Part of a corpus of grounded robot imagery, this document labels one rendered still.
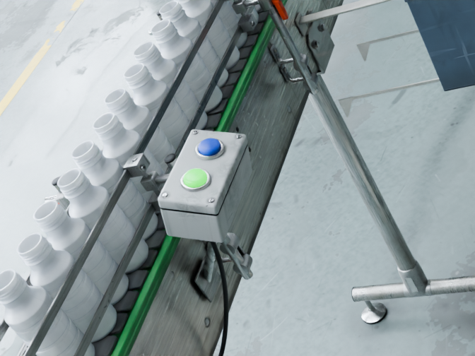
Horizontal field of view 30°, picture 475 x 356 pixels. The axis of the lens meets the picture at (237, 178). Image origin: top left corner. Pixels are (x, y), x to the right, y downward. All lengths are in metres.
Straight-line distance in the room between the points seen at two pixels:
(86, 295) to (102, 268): 0.06
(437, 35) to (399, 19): 1.91
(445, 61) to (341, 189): 1.22
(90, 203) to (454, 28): 0.78
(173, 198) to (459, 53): 0.75
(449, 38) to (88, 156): 0.74
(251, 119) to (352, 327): 1.03
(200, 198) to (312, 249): 1.61
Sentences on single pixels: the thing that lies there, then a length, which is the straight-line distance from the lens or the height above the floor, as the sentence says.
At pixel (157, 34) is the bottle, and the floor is 1.16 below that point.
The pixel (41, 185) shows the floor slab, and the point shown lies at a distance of 3.91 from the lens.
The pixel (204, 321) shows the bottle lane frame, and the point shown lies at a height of 0.87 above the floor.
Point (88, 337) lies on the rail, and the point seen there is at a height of 1.04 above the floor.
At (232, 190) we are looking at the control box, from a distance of 1.15.
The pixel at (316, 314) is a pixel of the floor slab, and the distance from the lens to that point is 2.51.
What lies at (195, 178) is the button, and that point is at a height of 1.12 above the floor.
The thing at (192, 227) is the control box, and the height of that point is 1.07.
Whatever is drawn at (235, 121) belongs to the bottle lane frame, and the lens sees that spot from 1.47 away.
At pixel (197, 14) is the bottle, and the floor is 1.12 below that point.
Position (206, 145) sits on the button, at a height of 1.12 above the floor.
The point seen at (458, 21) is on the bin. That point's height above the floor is 0.87.
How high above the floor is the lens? 1.69
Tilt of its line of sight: 32 degrees down
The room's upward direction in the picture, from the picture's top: 32 degrees counter-clockwise
